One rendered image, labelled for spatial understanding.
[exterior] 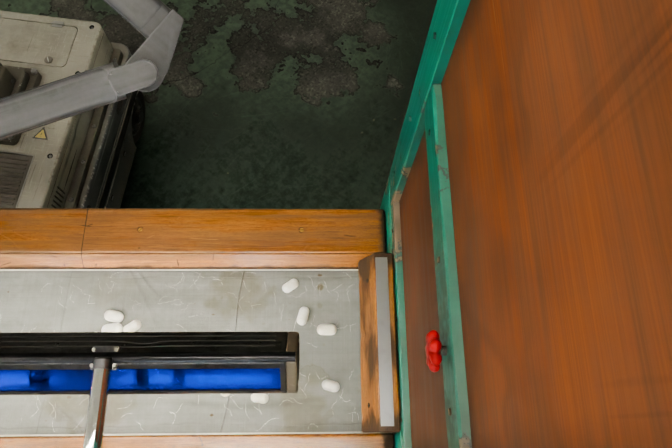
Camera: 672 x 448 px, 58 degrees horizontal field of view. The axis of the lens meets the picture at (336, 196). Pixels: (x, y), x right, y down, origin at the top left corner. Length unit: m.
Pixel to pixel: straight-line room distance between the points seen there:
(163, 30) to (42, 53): 0.96
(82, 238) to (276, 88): 1.16
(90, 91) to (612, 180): 0.79
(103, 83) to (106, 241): 0.38
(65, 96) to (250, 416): 0.62
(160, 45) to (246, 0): 1.53
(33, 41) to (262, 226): 0.98
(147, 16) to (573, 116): 0.71
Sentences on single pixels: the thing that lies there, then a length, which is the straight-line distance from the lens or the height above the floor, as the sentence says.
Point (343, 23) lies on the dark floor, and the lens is 2.39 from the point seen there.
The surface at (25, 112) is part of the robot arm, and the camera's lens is 1.00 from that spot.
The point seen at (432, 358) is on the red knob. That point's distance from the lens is 0.65.
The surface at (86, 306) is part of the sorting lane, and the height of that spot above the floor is 0.74.
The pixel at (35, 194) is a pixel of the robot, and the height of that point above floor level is 0.47.
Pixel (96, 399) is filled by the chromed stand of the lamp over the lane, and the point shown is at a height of 1.12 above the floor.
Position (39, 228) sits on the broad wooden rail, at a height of 0.76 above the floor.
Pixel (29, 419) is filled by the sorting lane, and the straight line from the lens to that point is 1.26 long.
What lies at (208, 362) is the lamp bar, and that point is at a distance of 0.80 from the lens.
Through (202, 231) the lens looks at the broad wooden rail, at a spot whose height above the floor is 0.76.
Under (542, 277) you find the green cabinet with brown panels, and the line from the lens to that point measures 0.42.
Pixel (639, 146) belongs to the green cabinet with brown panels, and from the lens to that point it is 0.31.
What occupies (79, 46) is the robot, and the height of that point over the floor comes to 0.48.
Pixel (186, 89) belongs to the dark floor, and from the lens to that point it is 2.27.
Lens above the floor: 1.89
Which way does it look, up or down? 68 degrees down
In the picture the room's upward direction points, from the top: 5 degrees clockwise
